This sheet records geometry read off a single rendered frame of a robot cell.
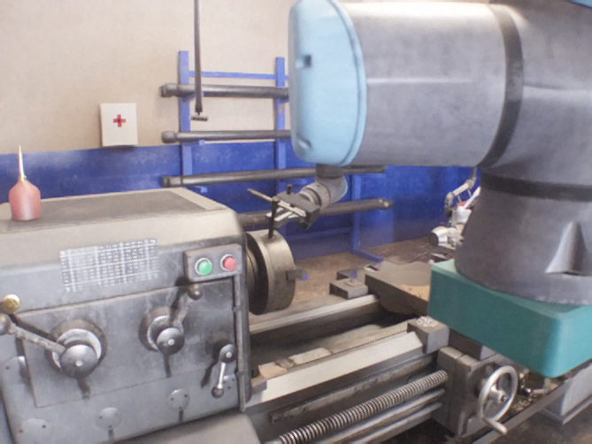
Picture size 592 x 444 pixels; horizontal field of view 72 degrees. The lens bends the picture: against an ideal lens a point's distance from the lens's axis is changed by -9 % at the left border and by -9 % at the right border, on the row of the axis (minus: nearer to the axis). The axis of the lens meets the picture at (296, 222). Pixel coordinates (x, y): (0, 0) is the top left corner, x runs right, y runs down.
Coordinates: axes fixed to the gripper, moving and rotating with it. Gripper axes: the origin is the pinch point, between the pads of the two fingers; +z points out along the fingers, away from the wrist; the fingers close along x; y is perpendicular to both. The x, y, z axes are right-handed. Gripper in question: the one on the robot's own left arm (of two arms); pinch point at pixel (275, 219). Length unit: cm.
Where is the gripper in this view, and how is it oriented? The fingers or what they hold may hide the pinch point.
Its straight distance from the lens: 126.6
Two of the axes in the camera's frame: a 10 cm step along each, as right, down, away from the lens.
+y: 1.4, -8.5, -5.2
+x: 8.0, 4.0, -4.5
